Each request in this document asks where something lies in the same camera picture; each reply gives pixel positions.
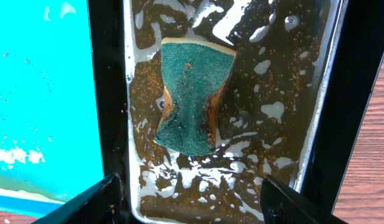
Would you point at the green yellow sponge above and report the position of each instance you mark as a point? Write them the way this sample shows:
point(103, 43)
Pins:
point(194, 74)

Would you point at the black water basin tray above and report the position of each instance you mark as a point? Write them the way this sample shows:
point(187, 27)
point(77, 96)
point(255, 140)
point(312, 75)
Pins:
point(291, 108)

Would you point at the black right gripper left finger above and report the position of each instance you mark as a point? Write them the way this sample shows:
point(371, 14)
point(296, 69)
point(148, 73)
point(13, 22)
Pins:
point(99, 204)

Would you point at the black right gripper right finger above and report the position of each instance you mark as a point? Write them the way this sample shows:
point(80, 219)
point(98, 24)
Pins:
point(281, 204)

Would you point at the teal plastic tray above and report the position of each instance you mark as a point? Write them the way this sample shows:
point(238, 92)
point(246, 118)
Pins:
point(49, 138)

